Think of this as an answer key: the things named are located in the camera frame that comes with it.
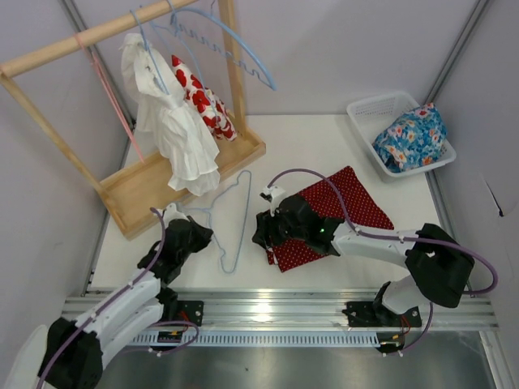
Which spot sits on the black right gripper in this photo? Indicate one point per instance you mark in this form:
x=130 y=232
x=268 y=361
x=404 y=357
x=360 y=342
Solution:
x=264 y=230

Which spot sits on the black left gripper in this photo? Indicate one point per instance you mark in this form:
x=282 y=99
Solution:
x=199 y=233

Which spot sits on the thin blue wire hanger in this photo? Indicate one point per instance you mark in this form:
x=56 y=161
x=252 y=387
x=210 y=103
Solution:
x=227 y=213

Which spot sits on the red polka dot skirt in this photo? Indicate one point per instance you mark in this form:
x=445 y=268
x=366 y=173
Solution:
x=360 y=206

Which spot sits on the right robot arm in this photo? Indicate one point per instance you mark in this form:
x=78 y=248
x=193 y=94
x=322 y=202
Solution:
x=438 y=271

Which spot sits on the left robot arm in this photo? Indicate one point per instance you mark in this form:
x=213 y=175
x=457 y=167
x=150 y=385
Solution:
x=79 y=350

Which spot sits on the wide blue plastic hanger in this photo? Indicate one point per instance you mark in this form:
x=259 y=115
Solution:
x=246 y=59

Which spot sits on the blue hanger holding dress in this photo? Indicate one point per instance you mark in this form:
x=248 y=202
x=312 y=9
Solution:
x=160 y=82

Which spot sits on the white hanging dress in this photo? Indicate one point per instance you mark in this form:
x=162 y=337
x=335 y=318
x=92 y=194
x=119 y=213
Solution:
x=179 y=132

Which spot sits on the red white floral garment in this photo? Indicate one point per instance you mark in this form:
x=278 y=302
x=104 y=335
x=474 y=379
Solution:
x=204 y=101

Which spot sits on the white plastic basket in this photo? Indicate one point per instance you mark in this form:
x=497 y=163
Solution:
x=370 y=116

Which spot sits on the blue floral garment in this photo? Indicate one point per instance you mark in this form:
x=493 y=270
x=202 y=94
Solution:
x=414 y=140

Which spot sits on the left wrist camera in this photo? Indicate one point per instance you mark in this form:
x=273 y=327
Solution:
x=171 y=212

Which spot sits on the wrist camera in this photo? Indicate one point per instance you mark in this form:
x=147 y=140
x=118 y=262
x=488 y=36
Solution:
x=274 y=195
x=171 y=212

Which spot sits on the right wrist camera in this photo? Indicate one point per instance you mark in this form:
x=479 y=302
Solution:
x=274 y=195

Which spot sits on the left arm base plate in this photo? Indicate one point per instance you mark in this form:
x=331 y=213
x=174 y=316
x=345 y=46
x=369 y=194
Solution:
x=191 y=311

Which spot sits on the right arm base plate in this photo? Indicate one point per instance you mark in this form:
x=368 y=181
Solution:
x=368 y=314

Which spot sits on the pink wire hanger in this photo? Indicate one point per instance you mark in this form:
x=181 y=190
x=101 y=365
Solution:
x=96 y=65

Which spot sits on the white slotted cable duct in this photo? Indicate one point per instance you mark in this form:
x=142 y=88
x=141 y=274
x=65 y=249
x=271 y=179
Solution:
x=355 y=339

